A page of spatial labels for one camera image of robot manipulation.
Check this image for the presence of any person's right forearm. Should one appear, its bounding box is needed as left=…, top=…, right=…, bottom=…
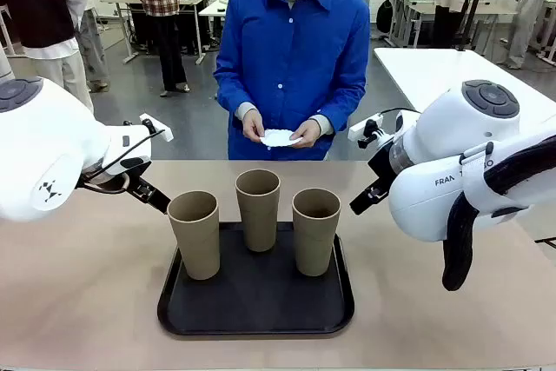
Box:
left=215, top=75, right=261, bottom=123

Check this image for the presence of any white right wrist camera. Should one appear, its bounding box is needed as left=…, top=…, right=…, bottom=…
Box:
left=347, top=113, right=384, bottom=149

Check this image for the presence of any person's left forearm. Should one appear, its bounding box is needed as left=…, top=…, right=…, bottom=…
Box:
left=312, top=79, right=370, bottom=136

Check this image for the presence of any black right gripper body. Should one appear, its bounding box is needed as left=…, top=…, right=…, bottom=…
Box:
left=367, top=140, right=399, bottom=193

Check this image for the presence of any person in black shirt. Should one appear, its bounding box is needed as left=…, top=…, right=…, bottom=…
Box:
left=0, top=0, right=109, bottom=114

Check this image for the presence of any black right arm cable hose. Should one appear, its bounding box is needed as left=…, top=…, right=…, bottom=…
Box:
left=441, top=135, right=556, bottom=292

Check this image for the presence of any white side table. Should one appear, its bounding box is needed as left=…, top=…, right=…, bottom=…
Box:
left=373, top=47, right=556, bottom=137

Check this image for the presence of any tall beige cup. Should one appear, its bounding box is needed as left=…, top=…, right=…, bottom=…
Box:
left=291, top=188, right=342, bottom=277
left=167, top=190, right=222, bottom=281
left=235, top=169, right=281, bottom=254

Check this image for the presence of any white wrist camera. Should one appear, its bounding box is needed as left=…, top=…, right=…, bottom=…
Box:
left=347, top=113, right=384, bottom=149
left=139, top=113, right=174, bottom=142

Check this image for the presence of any person's right hand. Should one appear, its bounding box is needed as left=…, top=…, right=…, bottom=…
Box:
left=242, top=109, right=273, bottom=150

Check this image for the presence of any black backpack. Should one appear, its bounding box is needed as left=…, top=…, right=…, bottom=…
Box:
left=375, top=0, right=395, bottom=36

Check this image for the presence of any person in blue shirt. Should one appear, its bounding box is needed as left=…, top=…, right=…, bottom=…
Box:
left=214, top=0, right=371, bottom=162

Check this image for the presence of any black camera stand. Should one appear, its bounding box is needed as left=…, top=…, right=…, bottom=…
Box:
left=454, top=0, right=497, bottom=53

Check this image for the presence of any black plastic tray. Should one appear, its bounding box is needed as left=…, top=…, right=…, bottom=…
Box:
left=156, top=221, right=356, bottom=337

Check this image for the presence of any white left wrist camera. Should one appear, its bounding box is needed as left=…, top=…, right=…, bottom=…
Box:
left=139, top=113, right=174, bottom=142

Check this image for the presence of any black left camera cable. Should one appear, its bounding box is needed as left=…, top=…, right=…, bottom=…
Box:
left=77, top=129, right=167, bottom=195

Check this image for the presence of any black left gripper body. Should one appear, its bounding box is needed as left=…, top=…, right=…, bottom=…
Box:
left=103, top=156, right=154, bottom=203

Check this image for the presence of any grey workshop table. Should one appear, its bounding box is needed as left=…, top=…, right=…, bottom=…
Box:
left=99, top=0, right=206, bottom=66
left=387, top=0, right=519, bottom=49

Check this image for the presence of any person in yellow top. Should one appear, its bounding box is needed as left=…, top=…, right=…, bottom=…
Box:
left=499, top=0, right=556, bottom=70

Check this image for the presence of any person's left hand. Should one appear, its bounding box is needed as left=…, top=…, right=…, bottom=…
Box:
left=289, top=119, right=322, bottom=149

